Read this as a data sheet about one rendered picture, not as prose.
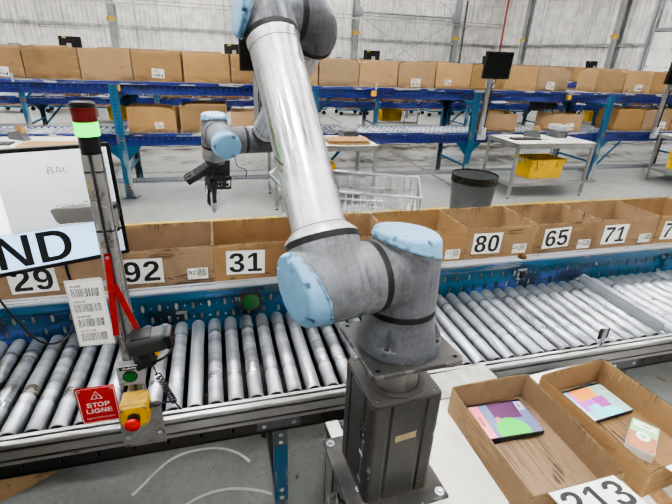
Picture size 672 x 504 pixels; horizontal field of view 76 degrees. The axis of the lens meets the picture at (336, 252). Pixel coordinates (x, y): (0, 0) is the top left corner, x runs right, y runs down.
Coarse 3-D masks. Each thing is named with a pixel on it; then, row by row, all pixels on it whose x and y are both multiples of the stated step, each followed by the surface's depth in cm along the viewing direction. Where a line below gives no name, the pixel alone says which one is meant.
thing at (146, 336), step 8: (144, 328) 115; (152, 328) 116; (160, 328) 115; (168, 328) 116; (128, 336) 114; (136, 336) 112; (144, 336) 112; (152, 336) 112; (160, 336) 113; (168, 336) 113; (128, 344) 111; (136, 344) 111; (144, 344) 112; (152, 344) 112; (160, 344) 113; (168, 344) 114; (128, 352) 112; (136, 352) 112; (144, 352) 113; (152, 352) 114; (160, 352) 117; (144, 360) 115; (152, 360) 116; (136, 368) 116; (144, 368) 116
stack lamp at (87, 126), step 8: (72, 112) 92; (80, 112) 92; (88, 112) 92; (96, 112) 95; (72, 120) 93; (80, 120) 92; (88, 120) 93; (96, 120) 95; (80, 128) 93; (88, 128) 93; (96, 128) 95; (80, 136) 94; (88, 136) 94
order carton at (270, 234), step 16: (224, 224) 202; (240, 224) 204; (256, 224) 206; (272, 224) 208; (288, 224) 210; (224, 240) 205; (240, 240) 207; (256, 240) 210; (272, 240) 212; (224, 256) 178; (272, 256) 184; (224, 272) 181; (272, 272) 187
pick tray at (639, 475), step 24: (600, 360) 150; (552, 384) 137; (576, 384) 150; (624, 384) 144; (576, 408) 129; (648, 408) 137; (600, 432) 122; (624, 432) 132; (624, 456) 116; (624, 480) 117; (648, 480) 110
